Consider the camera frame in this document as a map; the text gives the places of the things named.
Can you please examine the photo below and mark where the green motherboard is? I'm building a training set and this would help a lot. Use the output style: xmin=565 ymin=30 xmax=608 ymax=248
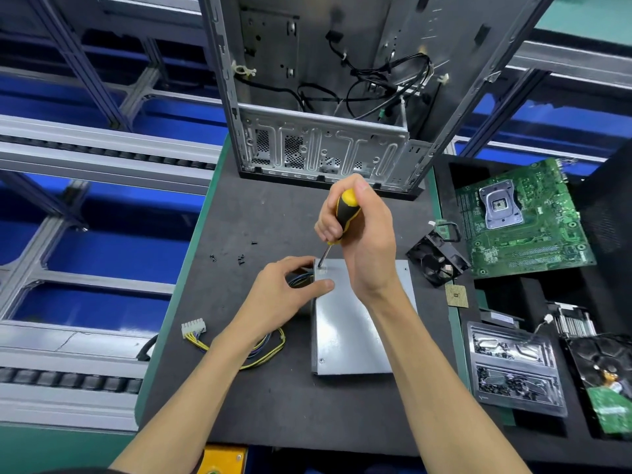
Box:
xmin=455 ymin=157 xmax=596 ymax=279

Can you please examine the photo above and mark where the small square processor chip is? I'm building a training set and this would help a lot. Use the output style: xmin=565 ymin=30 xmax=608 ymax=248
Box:
xmin=444 ymin=283 xmax=470 ymax=309

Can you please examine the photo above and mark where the thin black cable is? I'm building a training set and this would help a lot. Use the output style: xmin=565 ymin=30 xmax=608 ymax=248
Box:
xmin=136 ymin=333 xmax=159 ymax=363

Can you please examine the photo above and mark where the silver computer tower chassis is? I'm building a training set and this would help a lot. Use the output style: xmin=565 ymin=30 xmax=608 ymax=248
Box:
xmin=197 ymin=0 xmax=559 ymax=200

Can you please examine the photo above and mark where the person's right hand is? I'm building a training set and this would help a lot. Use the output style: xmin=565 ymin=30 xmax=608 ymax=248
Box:
xmin=314 ymin=174 xmax=401 ymax=302

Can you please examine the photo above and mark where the black hard disk drive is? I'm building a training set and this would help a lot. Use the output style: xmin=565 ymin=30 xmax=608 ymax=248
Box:
xmin=565 ymin=333 xmax=632 ymax=437

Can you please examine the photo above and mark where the black cooling fan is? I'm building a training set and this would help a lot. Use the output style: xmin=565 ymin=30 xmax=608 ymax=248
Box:
xmin=406 ymin=220 xmax=471 ymax=286

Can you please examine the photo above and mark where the person's right forearm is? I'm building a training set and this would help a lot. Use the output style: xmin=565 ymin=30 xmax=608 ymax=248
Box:
xmin=370 ymin=286 xmax=535 ymax=474

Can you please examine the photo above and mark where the silver heatsink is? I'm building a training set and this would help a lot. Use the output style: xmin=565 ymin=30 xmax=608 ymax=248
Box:
xmin=546 ymin=301 xmax=596 ymax=338

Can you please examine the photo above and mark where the clear plastic screw tray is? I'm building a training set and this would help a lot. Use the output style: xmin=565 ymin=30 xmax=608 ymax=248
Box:
xmin=465 ymin=321 xmax=570 ymax=419

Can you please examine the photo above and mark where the grey power supply cover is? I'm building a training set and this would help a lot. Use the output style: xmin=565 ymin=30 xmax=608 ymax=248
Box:
xmin=312 ymin=257 xmax=419 ymax=377

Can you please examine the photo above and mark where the yellow handled screwdriver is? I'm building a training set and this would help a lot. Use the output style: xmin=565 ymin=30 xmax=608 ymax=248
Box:
xmin=316 ymin=188 xmax=361 ymax=271

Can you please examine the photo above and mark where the yellow button box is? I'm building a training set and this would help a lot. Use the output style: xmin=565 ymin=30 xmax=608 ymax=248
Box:
xmin=197 ymin=444 xmax=248 ymax=474

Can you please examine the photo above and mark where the person's left forearm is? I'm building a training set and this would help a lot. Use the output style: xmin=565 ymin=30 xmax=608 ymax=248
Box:
xmin=109 ymin=325 xmax=268 ymax=474

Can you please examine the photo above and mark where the person's left hand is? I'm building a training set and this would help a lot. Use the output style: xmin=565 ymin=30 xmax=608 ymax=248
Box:
xmin=222 ymin=255 xmax=337 ymax=342

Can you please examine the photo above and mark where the aluminium conveyor frame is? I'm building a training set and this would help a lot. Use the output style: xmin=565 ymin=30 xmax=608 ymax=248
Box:
xmin=0 ymin=0 xmax=632 ymax=431

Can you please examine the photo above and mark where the black foam parts tray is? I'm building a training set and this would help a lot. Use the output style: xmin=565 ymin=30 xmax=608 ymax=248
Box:
xmin=434 ymin=143 xmax=632 ymax=468

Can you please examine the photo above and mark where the black foam work mat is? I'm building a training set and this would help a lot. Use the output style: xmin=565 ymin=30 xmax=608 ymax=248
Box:
xmin=136 ymin=143 xmax=475 ymax=458

